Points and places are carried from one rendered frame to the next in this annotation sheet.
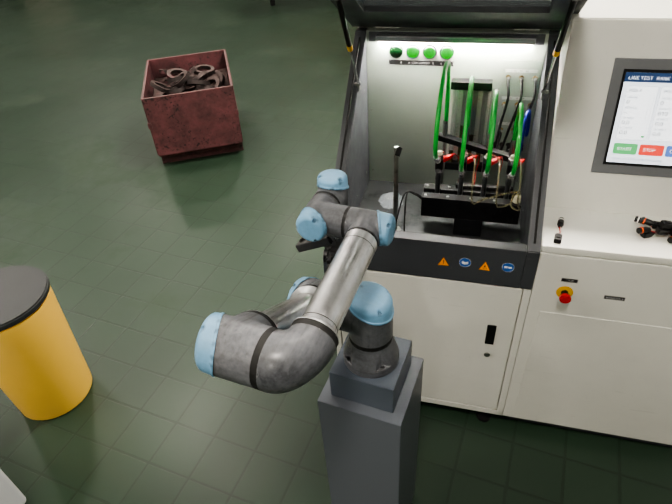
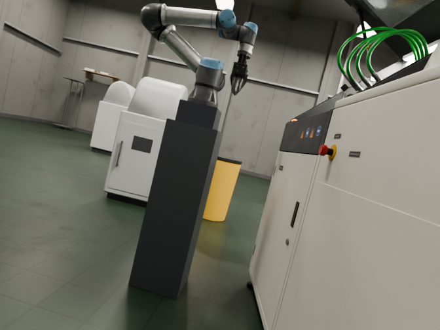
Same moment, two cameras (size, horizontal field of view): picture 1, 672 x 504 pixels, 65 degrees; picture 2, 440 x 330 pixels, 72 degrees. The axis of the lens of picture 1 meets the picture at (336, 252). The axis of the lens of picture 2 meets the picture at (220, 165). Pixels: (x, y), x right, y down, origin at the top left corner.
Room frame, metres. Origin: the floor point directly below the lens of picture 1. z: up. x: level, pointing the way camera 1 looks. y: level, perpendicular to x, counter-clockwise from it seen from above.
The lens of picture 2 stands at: (0.60, -1.53, 0.74)
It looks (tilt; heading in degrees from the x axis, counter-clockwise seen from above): 4 degrees down; 71
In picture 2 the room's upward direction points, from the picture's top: 14 degrees clockwise
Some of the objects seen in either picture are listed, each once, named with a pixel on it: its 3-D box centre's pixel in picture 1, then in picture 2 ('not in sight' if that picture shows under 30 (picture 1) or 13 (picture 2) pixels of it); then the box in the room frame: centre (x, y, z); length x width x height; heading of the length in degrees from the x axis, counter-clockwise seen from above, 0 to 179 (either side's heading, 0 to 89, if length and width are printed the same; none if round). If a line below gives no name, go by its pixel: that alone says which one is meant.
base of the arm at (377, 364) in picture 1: (371, 343); (204, 96); (0.94, -0.07, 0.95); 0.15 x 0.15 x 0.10
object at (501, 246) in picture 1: (427, 255); (303, 136); (1.38, -0.31, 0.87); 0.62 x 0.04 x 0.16; 73
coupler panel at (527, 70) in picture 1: (516, 104); not in sight; (1.79, -0.69, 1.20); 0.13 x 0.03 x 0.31; 73
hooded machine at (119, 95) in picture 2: not in sight; (120, 119); (0.55, 5.38, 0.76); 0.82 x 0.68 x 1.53; 154
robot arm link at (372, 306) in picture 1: (367, 312); (210, 73); (0.94, -0.07, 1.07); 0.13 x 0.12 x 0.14; 65
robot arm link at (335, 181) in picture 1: (333, 194); (248, 35); (1.11, 0.00, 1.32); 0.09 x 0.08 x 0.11; 155
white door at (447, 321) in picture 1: (421, 342); (276, 224); (1.37, -0.30, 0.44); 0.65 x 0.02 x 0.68; 73
